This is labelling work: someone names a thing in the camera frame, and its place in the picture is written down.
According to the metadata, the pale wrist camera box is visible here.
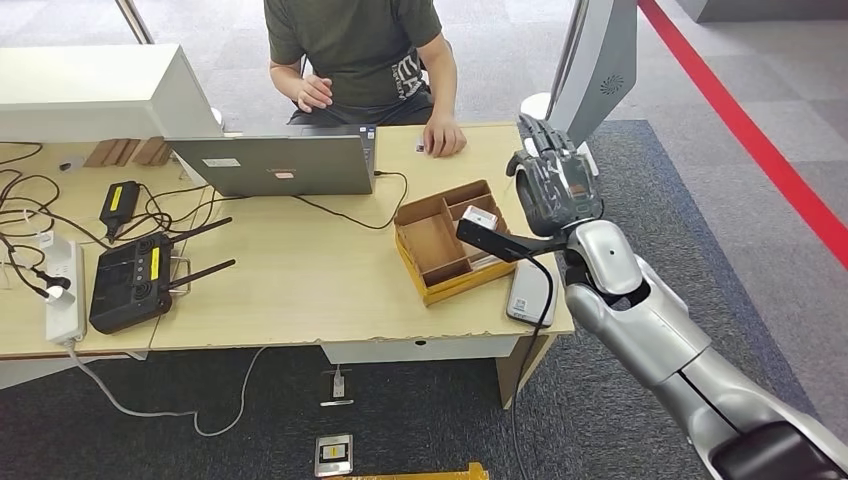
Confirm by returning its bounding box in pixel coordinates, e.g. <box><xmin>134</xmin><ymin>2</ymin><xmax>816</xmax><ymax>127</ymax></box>
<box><xmin>461</xmin><ymin>205</ymin><xmax>499</xmax><ymax>232</ymax></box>

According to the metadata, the black camera bracket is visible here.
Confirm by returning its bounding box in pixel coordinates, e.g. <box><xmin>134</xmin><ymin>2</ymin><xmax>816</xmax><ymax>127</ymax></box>
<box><xmin>455</xmin><ymin>218</ymin><xmax>570</xmax><ymax>264</ymax></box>

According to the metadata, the grey metal bar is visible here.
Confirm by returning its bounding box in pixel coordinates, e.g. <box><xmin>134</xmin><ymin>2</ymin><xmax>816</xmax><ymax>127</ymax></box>
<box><xmin>115</xmin><ymin>0</ymin><xmax>157</xmax><ymax>45</ymax></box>

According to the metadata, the black power adapter yellow label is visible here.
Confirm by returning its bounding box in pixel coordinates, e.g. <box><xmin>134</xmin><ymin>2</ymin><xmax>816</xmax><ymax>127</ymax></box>
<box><xmin>99</xmin><ymin>180</ymin><xmax>142</xmax><ymax>244</ymax></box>

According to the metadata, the large white box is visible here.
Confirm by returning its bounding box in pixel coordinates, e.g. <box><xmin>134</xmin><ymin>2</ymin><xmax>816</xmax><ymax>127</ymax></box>
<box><xmin>0</xmin><ymin>43</ymin><xmax>225</xmax><ymax>144</ymax></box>

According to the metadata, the grey laptop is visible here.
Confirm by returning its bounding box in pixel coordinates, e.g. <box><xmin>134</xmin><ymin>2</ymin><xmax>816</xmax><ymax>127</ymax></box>
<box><xmin>164</xmin><ymin>123</ymin><xmax>379</xmax><ymax>198</ymax></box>

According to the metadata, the silver floor socket box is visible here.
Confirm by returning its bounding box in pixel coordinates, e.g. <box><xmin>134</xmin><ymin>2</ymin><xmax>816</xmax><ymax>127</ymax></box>
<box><xmin>314</xmin><ymin>433</ymin><xmax>355</xmax><ymax>478</ymax></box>

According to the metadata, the white kiosk stand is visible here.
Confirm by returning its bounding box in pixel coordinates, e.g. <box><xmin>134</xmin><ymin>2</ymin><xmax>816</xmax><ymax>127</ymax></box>
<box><xmin>519</xmin><ymin>0</ymin><xmax>639</xmax><ymax>178</ymax></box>

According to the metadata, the person's right hand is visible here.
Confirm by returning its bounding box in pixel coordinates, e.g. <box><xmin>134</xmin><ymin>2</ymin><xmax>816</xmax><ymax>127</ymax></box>
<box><xmin>294</xmin><ymin>74</ymin><xmax>335</xmax><ymax>114</ymax></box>

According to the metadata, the black looped cable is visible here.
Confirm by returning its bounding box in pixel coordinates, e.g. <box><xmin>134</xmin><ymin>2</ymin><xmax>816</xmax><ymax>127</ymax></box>
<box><xmin>0</xmin><ymin>168</ymin><xmax>113</xmax><ymax>254</ymax></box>

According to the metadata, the black laptop cable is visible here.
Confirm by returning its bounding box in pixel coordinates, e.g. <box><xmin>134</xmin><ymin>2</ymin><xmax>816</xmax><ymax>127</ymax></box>
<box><xmin>291</xmin><ymin>170</ymin><xmax>411</xmax><ymax>232</ymax></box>

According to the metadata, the black plug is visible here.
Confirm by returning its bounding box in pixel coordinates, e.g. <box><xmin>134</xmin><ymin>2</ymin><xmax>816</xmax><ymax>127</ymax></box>
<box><xmin>29</xmin><ymin>267</ymin><xmax>73</xmax><ymax>293</ymax></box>

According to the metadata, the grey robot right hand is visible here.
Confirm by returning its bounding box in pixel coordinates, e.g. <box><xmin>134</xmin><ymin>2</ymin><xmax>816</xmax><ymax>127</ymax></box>
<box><xmin>506</xmin><ymin>113</ymin><xmax>605</xmax><ymax>238</ymax></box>

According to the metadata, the floor outlet with plug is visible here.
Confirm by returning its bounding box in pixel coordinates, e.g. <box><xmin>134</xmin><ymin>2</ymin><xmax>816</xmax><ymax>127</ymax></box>
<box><xmin>320</xmin><ymin>366</ymin><xmax>356</xmax><ymax>407</ymax></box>

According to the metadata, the wooden block stack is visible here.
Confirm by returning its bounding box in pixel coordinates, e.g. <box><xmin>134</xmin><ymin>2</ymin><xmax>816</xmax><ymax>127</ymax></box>
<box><xmin>84</xmin><ymin>137</ymin><xmax>142</xmax><ymax>168</ymax></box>
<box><xmin>132</xmin><ymin>136</ymin><xmax>175</xmax><ymax>167</ymax></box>

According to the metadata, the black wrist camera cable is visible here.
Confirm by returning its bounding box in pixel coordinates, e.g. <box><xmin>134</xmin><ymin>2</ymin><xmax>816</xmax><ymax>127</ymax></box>
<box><xmin>511</xmin><ymin>254</ymin><xmax>557</xmax><ymax>480</ymax></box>

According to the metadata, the person's left hand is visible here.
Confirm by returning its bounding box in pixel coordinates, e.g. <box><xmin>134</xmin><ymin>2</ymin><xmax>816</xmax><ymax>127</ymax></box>
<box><xmin>421</xmin><ymin>115</ymin><xmax>468</xmax><ymax>159</ymax></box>

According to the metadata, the white power strip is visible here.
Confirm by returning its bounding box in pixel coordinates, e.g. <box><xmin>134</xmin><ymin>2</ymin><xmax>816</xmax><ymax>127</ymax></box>
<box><xmin>43</xmin><ymin>238</ymin><xmax>87</xmax><ymax>346</ymax></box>

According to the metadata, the person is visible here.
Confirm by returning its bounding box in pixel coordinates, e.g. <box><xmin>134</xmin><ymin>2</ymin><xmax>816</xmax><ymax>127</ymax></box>
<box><xmin>263</xmin><ymin>0</ymin><xmax>468</xmax><ymax>159</ymax></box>

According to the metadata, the black adapter cable bundle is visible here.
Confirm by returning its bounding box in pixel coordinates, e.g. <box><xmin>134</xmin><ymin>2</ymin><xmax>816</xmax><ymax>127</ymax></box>
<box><xmin>109</xmin><ymin>183</ymin><xmax>252</xmax><ymax>244</ymax></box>

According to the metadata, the white power strip cable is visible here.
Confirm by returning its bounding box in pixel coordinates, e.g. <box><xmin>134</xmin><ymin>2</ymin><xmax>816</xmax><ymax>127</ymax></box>
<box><xmin>66</xmin><ymin>343</ymin><xmax>266</xmax><ymax>439</ymax></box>

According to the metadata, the black remote controller with antennas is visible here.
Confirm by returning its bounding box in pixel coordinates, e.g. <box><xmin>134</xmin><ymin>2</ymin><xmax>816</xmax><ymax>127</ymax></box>
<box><xmin>87</xmin><ymin>217</ymin><xmax>237</xmax><ymax>336</ymax></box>

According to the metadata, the wooden compartment organizer box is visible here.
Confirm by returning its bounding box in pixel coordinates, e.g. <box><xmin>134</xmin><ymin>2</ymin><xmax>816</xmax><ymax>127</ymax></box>
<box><xmin>393</xmin><ymin>179</ymin><xmax>518</xmax><ymax>307</ymax></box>

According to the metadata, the grey card reader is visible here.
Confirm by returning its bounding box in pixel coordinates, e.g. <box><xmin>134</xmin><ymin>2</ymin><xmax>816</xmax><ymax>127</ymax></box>
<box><xmin>506</xmin><ymin>259</ymin><xmax>560</xmax><ymax>328</ymax></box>

